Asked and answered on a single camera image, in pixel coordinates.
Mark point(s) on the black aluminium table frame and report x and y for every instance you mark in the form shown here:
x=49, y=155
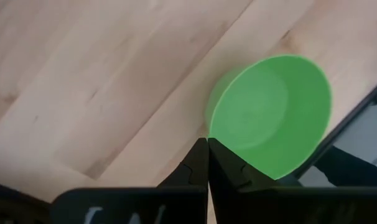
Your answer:
x=347, y=124

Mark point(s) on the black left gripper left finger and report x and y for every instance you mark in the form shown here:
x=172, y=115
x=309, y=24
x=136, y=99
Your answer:
x=163, y=205

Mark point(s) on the green plastic mini bowl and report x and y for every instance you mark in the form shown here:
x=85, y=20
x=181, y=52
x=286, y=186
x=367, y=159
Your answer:
x=269, y=115

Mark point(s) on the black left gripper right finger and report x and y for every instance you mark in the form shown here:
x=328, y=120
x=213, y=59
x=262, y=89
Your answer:
x=269, y=205

